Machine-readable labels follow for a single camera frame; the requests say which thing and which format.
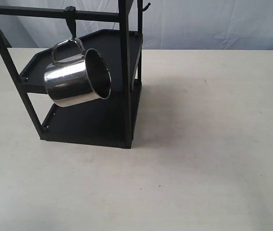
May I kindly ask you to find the stainless steel mug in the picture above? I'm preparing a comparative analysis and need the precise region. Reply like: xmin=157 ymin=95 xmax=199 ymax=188
xmin=44 ymin=37 xmax=112 ymax=107

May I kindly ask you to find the black metal rack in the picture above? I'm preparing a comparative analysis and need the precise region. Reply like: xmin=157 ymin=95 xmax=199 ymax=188
xmin=0 ymin=0 xmax=148 ymax=149

